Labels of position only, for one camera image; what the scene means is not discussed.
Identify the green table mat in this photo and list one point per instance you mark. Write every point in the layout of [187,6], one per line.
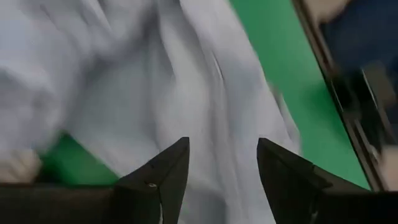
[280,46]

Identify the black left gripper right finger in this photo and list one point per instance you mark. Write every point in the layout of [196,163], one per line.
[286,180]

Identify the black front frame bar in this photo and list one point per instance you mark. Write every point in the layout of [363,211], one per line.
[342,102]

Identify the light blue denim garment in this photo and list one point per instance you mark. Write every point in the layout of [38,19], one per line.
[140,77]

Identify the person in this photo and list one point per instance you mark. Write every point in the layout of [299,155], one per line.
[367,31]

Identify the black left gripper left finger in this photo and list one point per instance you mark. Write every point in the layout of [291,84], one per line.
[171,174]

